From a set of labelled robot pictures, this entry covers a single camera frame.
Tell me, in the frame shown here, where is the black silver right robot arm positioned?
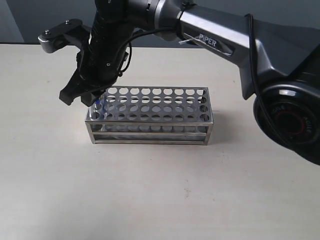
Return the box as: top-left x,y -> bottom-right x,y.
59,0 -> 320,165

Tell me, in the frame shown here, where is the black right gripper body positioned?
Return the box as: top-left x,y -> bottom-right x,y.
77,14 -> 133,88

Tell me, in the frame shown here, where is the stainless steel test tube rack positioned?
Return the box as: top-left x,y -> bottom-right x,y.
85,86 -> 214,145

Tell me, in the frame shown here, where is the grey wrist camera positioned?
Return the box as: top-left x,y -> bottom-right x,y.
38,18 -> 91,54

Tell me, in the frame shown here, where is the blue capped tube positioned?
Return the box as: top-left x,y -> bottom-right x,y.
92,99 -> 106,119

